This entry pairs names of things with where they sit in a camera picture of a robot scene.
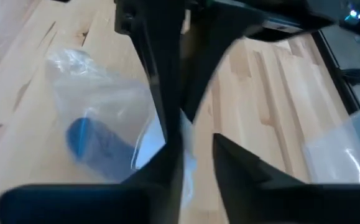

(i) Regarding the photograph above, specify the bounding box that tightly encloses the black aluminium table frame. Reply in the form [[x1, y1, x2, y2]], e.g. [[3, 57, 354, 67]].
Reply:
[[312, 30, 360, 116]]

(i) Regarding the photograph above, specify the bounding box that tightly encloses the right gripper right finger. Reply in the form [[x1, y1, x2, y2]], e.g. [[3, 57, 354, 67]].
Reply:
[[213, 133, 360, 224]]

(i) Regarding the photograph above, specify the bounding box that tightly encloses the black cable bundle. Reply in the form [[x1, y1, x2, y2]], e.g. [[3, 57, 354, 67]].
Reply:
[[341, 67, 360, 90]]

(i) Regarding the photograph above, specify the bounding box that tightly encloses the purple elastic bandage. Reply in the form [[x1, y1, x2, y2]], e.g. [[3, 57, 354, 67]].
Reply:
[[66, 117, 139, 184]]

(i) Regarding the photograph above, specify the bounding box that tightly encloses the clear plastic bag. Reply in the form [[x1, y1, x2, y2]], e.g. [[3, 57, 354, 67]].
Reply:
[[44, 48, 196, 215]]

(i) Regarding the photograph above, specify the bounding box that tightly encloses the clear lid with black handle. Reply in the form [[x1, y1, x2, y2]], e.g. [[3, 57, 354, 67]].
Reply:
[[302, 105, 360, 185]]

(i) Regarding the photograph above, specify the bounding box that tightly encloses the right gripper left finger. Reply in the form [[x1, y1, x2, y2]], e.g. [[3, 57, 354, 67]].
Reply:
[[0, 136, 185, 224]]

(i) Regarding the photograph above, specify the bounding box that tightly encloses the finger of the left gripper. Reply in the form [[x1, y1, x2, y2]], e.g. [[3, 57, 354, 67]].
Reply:
[[114, 0, 185, 141], [181, 6, 261, 123]]

